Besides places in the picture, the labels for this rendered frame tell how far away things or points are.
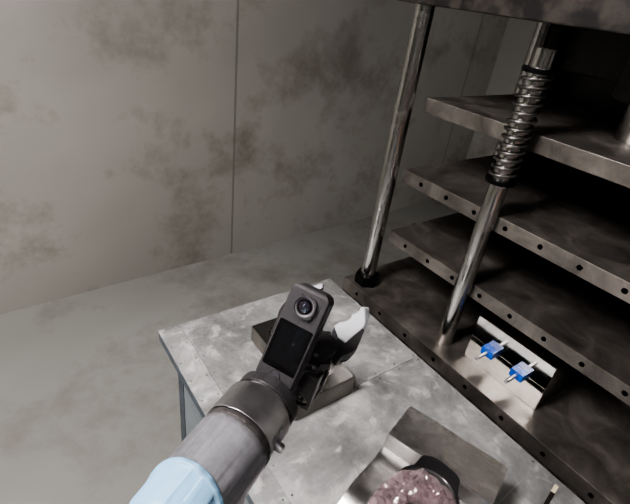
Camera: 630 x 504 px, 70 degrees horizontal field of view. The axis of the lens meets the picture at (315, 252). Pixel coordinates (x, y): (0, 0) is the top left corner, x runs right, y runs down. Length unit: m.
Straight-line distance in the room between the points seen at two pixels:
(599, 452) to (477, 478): 0.51
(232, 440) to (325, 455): 0.83
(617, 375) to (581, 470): 0.28
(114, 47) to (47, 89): 0.39
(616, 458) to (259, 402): 1.30
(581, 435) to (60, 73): 2.61
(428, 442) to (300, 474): 0.32
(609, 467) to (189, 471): 1.32
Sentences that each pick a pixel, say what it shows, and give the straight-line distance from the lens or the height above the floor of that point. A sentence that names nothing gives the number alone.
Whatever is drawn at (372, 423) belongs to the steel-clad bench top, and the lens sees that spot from 1.34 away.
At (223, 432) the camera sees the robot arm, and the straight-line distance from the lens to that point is 0.43.
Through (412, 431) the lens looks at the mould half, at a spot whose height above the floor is 0.91.
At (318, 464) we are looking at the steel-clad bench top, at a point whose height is 0.80.
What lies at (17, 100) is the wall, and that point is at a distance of 2.65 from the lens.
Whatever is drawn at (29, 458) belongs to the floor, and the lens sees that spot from 2.36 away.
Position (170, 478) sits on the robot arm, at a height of 1.47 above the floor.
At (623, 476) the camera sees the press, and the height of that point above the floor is 0.79.
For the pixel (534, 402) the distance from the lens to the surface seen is 1.59.
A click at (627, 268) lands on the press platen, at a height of 1.29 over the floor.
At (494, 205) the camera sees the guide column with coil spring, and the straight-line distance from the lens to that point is 1.41.
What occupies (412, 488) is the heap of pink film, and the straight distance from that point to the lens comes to 1.13.
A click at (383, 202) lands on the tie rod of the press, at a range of 1.67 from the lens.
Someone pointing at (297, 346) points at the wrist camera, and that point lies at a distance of 0.48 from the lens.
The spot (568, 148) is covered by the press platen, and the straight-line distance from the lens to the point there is 1.37.
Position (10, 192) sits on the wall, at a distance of 2.78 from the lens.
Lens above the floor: 1.82
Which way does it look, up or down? 31 degrees down
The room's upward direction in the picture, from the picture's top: 8 degrees clockwise
